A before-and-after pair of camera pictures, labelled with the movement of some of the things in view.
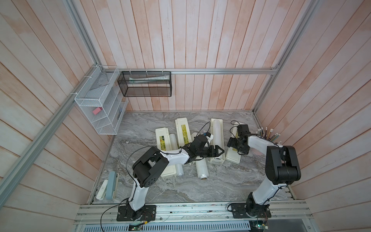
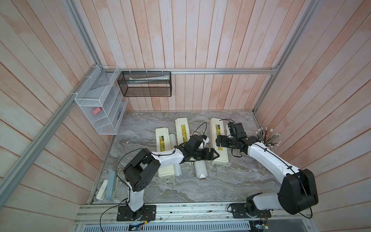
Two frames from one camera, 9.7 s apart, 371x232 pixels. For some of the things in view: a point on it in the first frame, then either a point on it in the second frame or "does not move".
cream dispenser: (233, 154) → (217, 128)
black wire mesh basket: (145, 83) does not move
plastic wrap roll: (202, 168) does not move
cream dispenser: (183, 133) does not move
